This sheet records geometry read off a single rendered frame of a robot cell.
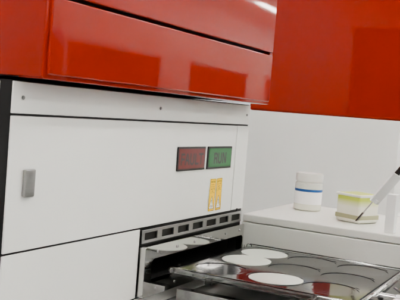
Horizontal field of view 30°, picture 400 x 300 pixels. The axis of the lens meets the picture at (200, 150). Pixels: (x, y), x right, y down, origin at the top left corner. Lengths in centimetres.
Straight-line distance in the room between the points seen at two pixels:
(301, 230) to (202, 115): 38
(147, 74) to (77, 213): 26
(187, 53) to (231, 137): 36
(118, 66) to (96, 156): 16
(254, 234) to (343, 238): 21
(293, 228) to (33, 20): 90
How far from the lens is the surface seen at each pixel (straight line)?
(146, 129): 135
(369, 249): 167
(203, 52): 142
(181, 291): 147
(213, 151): 159
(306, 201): 191
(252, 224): 176
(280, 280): 139
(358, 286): 142
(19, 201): 109
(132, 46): 120
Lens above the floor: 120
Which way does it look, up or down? 3 degrees down
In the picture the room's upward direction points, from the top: 5 degrees clockwise
